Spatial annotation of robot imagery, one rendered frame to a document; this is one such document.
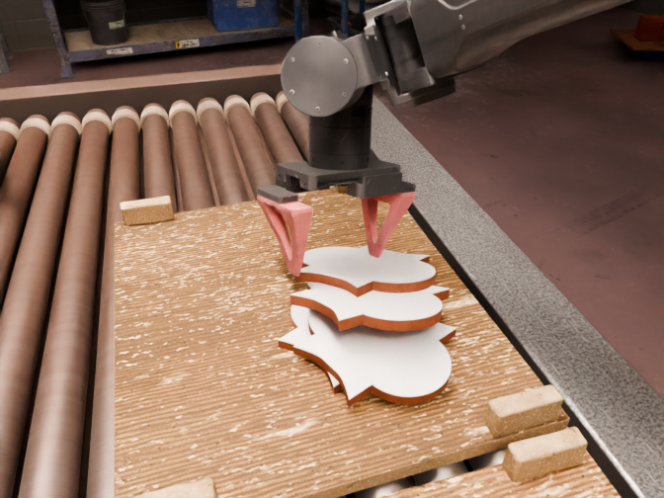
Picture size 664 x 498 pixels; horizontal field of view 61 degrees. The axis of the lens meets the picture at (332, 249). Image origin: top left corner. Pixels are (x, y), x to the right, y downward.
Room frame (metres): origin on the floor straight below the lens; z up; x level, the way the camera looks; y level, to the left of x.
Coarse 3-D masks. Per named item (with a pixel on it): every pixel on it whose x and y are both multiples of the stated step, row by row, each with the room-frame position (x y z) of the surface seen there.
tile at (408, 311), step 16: (320, 288) 0.40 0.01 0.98; (336, 288) 0.40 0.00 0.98; (432, 288) 0.40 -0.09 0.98; (304, 304) 0.38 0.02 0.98; (320, 304) 0.37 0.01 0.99; (336, 304) 0.36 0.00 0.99; (352, 304) 0.36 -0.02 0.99; (368, 304) 0.36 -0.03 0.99; (384, 304) 0.36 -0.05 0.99; (400, 304) 0.36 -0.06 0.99; (416, 304) 0.36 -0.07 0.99; (432, 304) 0.36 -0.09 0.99; (336, 320) 0.34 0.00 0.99; (352, 320) 0.34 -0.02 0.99; (368, 320) 0.34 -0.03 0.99; (384, 320) 0.33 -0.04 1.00; (400, 320) 0.33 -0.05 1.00; (416, 320) 0.33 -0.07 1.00; (432, 320) 0.34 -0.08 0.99
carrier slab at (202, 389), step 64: (320, 192) 0.64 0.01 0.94; (128, 256) 0.50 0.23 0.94; (192, 256) 0.50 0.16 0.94; (256, 256) 0.50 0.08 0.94; (128, 320) 0.40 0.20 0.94; (192, 320) 0.40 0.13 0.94; (256, 320) 0.40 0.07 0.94; (448, 320) 0.40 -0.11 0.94; (128, 384) 0.32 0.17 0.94; (192, 384) 0.32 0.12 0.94; (256, 384) 0.32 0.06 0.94; (320, 384) 0.32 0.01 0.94; (448, 384) 0.32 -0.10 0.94; (512, 384) 0.32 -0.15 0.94; (128, 448) 0.26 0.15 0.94; (192, 448) 0.26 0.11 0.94; (256, 448) 0.26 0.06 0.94; (320, 448) 0.26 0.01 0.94; (384, 448) 0.26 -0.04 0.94; (448, 448) 0.26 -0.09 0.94
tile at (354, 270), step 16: (304, 256) 0.47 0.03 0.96; (320, 256) 0.47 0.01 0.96; (336, 256) 0.47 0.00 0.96; (352, 256) 0.47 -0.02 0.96; (368, 256) 0.47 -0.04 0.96; (384, 256) 0.47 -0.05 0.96; (400, 256) 0.47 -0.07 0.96; (416, 256) 0.47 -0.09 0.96; (304, 272) 0.42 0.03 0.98; (320, 272) 0.42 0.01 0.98; (336, 272) 0.42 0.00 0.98; (352, 272) 0.42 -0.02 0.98; (368, 272) 0.42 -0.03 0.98; (384, 272) 0.42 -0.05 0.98; (400, 272) 0.42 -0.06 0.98; (416, 272) 0.42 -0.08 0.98; (432, 272) 0.42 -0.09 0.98; (352, 288) 0.39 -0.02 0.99; (368, 288) 0.39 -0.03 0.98; (384, 288) 0.39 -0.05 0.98; (400, 288) 0.39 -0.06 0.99; (416, 288) 0.39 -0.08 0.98
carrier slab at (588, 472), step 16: (496, 464) 0.24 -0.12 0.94; (592, 464) 0.24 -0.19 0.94; (448, 480) 0.23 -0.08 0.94; (464, 480) 0.23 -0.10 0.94; (480, 480) 0.23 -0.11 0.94; (496, 480) 0.23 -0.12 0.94; (528, 480) 0.23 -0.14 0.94; (544, 480) 0.23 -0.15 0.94; (560, 480) 0.23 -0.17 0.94; (576, 480) 0.23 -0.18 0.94; (592, 480) 0.23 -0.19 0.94; (608, 480) 0.23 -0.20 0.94; (384, 496) 0.22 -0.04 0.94; (400, 496) 0.22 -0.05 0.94; (416, 496) 0.22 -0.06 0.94; (432, 496) 0.22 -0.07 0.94; (448, 496) 0.22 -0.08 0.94; (464, 496) 0.22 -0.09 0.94; (480, 496) 0.22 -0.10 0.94; (496, 496) 0.22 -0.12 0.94; (512, 496) 0.22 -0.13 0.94; (528, 496) 0.22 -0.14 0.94; (544, 496) 0.22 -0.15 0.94; (560, 496) 0.22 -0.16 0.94; (576, 496) 0.22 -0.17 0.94; (592, 496) 0.22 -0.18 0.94; (608, 496) 0.22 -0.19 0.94
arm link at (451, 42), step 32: (416, 0) 0.45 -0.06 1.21; (448, 0) 0.42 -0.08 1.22; (480, 0) 0.39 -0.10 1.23; (512, 0) 0.37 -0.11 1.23; (544, 0) 0.35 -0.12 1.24; (576, 0) 0.33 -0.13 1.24; (608, 0) 0.31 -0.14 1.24; (384, 32) 0.49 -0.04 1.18; (416, 32) 0.45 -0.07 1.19; (448, 32) 0.42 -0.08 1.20; (480, 32) 0.39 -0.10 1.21; (512, 32) 0.37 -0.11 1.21; (416, 64) 0.46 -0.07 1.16; (448, 64) 0.42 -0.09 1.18; (480, 64) 0.43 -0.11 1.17
